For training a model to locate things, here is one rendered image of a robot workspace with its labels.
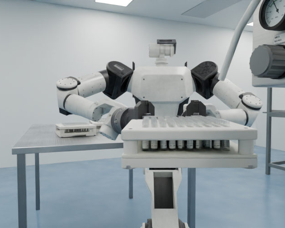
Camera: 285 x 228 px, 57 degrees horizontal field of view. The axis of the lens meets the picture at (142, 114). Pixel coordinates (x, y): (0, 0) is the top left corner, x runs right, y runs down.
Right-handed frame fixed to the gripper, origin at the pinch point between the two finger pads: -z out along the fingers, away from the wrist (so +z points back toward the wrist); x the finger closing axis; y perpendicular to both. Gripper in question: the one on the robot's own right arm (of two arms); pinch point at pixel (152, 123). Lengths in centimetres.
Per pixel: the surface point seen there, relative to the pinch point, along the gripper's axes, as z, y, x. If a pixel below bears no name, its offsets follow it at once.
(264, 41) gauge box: -42.1, 14.1, -10.8
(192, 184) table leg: 69, -78, 45
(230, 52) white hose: -39.4, 16.4, -9.9
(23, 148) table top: 88, 21, 16
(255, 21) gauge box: -40.8, 13.8, -13.3
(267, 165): 185, -340, 81
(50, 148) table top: 86, 8, 17
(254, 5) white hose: -42.8, 16.9, -13.7
